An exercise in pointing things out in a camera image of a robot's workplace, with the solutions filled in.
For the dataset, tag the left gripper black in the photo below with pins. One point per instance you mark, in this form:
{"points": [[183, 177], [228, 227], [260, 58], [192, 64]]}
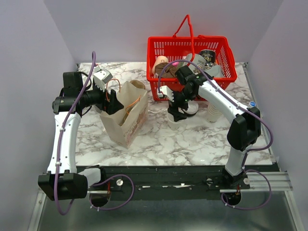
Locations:
{"points": [[111, 106]]}

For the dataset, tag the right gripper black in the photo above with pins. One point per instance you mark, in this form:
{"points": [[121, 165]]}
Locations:
{"points": [[173, 109]]}

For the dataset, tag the stack of white lids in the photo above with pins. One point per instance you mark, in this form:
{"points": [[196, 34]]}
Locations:
{"points": [[192, 109]]}

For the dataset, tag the white paper takeout bag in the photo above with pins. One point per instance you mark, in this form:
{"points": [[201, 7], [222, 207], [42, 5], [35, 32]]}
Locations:
{"points": [[123, 126]]}

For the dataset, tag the stack of white paper cups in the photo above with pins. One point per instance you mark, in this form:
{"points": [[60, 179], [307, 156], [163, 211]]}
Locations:
{"points": [[213, 114]]}

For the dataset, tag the single white paper cup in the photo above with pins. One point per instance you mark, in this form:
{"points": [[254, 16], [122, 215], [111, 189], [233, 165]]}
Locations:
{"points": [[172, 124]]}

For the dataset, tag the brown cardboard cup carrier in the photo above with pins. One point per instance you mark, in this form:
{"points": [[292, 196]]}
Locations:
{"points": [[137, 84]]}

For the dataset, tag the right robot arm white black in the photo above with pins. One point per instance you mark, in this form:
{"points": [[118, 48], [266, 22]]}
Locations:
{"points": [[245, 122]]}

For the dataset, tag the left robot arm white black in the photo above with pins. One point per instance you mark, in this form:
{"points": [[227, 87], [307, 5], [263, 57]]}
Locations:
{"points": [[62, 181]]}

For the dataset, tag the brown fabric scrunchie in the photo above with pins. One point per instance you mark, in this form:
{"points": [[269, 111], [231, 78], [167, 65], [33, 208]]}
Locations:
{"points": [[169, 71]]}

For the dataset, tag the grey pouch in basket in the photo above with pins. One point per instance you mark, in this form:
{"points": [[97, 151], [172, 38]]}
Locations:
{"points": [[215, 71]]}

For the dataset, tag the beige cup in basket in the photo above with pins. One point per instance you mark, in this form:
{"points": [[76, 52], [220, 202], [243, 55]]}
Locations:
{"points": [[160, 59]]}

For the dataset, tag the grey printed cup in basket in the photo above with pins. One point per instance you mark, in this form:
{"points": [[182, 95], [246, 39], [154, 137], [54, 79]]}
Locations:
{"points": [[197, 60]]}

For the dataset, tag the black printed cup in basket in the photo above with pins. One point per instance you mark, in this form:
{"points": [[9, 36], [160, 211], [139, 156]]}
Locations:
{"points": [[209, 56]]}

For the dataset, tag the clear plastic water bottle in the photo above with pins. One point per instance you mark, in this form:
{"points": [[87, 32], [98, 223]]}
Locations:
{"points": [[251, 106]]}

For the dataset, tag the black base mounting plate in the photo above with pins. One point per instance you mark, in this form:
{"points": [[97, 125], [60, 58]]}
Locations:
{"points": [[156, 183]]}

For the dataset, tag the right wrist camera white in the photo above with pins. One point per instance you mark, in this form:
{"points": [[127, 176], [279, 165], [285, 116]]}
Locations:
{"points": [[165, 92]]}

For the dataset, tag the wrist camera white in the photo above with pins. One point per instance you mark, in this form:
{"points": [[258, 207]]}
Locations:
{"points": [[165, 92], [100, 78]]}

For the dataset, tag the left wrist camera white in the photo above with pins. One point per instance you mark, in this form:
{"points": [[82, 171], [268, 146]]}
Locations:
{"points": [[100, 78]]}

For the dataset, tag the aluminium rail frame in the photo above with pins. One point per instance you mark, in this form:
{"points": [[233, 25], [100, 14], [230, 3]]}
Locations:
{"points": [[268, 205]]}

